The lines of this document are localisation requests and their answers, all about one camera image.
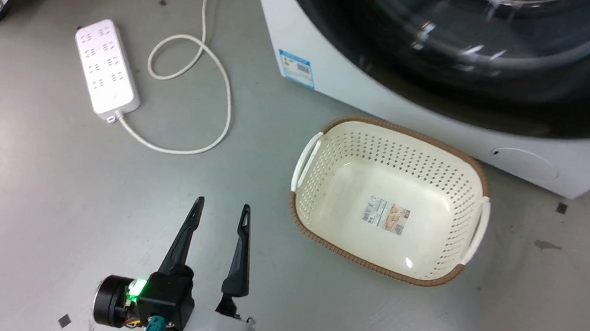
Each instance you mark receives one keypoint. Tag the white front-load washing machine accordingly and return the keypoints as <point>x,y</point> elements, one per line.
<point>333,79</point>

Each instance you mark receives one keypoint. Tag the dark glass washing machine door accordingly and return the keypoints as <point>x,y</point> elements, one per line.
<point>490,91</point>

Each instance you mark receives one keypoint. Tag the small black tape piece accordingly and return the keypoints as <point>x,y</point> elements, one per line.
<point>562,208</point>
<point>65,320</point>

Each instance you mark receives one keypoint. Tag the white power strip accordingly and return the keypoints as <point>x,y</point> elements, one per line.
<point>105,69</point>

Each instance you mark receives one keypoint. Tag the blue white energy label sticker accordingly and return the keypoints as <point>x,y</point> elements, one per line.
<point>296,69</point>

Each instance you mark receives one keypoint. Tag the cream perforated laundry basket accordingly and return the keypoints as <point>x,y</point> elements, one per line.
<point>356,191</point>

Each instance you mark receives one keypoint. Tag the round white drain filter cover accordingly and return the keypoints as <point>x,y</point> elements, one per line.
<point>525,164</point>

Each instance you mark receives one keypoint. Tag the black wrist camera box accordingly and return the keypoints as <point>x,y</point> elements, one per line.
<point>168,295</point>

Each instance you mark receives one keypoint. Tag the product label sticker in basket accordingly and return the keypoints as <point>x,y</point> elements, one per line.
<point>386,215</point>

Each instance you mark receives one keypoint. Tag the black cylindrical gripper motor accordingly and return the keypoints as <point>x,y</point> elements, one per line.
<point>110,301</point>

